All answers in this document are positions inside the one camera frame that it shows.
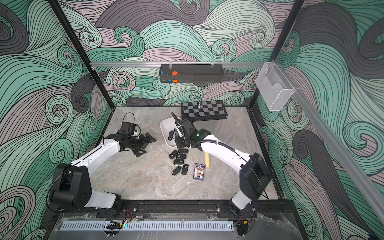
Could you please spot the white storage box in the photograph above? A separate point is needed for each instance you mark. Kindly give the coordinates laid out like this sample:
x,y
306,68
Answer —
x,y
167,126

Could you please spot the cream foam roller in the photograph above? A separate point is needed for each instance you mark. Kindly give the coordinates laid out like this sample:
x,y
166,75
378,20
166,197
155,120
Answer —
x,y
207,160

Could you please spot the black chrome slim car key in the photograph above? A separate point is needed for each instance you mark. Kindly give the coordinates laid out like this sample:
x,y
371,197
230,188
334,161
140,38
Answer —
x,y
171,135

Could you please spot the white perforated cable duct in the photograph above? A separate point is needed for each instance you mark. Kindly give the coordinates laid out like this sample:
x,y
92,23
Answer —
x,y
221,226

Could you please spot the black car key lower middle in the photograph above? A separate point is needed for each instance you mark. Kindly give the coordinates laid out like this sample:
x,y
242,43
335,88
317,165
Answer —
x,y
178,161

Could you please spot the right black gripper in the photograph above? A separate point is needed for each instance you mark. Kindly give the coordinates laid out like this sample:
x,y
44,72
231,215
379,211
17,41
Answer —
x,y
182,130

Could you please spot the black wall tray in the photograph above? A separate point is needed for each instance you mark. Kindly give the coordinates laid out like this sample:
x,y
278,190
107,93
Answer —
x,y
199,74

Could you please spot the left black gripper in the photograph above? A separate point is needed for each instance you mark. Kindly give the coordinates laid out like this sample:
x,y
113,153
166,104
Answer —
x,y
137,152

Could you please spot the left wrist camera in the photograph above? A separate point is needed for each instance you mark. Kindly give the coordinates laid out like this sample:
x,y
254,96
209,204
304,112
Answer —
x,y
128,128

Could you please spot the black flip car key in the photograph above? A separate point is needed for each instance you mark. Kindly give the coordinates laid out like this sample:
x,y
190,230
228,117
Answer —
x,y
176,170

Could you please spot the black VW car key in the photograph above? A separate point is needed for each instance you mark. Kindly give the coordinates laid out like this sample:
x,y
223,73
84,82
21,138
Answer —
x,y
185,169

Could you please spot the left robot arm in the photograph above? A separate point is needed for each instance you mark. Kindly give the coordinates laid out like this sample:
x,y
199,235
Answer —
x,y
72,188

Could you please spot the black grey chessboard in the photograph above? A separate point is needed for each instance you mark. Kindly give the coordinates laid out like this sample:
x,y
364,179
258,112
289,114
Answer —
x,y
210,111

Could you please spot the aluminium wall rail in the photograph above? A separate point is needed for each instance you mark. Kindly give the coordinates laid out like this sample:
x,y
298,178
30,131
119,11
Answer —
x,y
137,64

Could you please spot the blue playing cards box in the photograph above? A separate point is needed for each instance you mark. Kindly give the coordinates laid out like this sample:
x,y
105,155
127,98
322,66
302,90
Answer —
x,y
199,171

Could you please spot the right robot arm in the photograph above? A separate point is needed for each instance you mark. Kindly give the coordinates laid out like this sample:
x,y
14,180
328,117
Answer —
x,y
254,175

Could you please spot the clear acrylic wall holder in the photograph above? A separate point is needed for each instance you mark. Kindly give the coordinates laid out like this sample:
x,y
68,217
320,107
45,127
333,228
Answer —
x,y
274,86

